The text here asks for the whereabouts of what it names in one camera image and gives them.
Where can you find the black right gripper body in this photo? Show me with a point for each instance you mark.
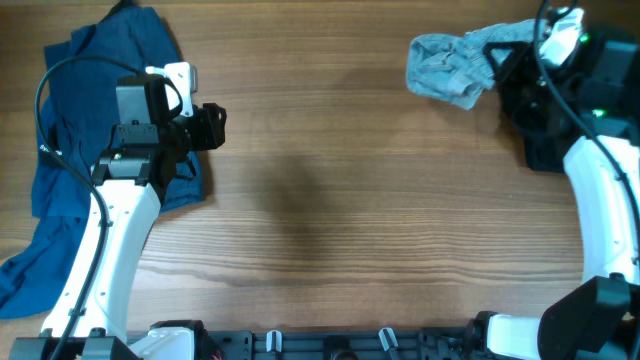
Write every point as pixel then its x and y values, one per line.
pixel 531 79

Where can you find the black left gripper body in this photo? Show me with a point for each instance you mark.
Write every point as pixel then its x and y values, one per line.
pixel 202 130

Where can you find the light blue denim shorts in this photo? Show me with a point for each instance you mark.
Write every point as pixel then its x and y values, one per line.
pixel 453 68

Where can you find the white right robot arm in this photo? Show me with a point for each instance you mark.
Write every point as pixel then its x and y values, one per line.
pixel 575 100

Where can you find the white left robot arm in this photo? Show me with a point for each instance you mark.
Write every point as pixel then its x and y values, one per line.
pixel 159 128

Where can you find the black folded garment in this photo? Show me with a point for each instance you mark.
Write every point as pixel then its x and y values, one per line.
pixel 545 149

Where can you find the navy blue shirt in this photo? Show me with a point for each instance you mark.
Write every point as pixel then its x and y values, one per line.
pixel 81 109

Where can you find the teal blue garment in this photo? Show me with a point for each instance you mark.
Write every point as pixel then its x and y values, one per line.
pixel 32 281

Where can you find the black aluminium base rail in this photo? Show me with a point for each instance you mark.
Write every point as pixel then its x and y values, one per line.
pixel 426 344

